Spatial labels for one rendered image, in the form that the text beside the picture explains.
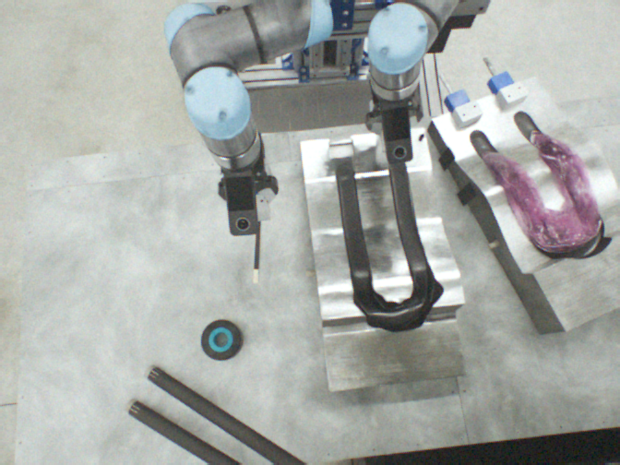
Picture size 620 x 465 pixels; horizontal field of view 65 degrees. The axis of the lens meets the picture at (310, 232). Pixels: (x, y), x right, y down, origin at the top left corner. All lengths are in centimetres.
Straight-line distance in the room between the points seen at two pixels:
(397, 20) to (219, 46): 23
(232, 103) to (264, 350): 57
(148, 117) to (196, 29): 151
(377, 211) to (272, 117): 93
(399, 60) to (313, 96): 122
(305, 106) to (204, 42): 120
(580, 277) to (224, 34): 76
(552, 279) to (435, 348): 25
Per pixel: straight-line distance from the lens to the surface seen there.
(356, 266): 92
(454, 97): 113
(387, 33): 67
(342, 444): 103
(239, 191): 76
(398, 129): 84
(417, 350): 97
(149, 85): 226
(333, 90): 188
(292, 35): 69
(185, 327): 105
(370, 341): 96
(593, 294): 104
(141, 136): 215
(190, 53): 67
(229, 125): 61
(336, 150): 105
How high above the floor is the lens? 181
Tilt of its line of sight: 75 degrees down
